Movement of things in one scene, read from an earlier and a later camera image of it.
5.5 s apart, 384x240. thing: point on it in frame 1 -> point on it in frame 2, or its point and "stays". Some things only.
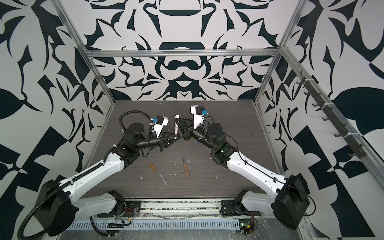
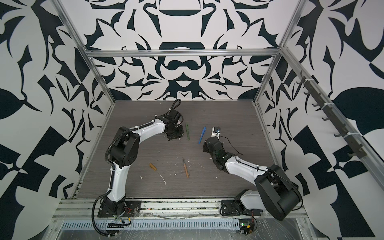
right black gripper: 190,131 -> 205,149
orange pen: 185,168 stays
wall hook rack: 355,148 stays
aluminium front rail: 181,209 stays
